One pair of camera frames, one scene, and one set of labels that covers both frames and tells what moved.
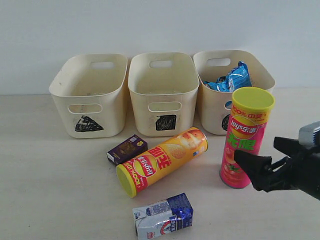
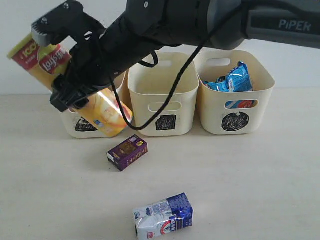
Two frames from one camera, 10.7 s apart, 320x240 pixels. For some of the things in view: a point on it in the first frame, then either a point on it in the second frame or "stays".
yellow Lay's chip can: [131, 177] to [45, 64]
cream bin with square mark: [164, 87] stays
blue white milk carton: [162, 218] stays
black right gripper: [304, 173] to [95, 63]
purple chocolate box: [129, 148] stays
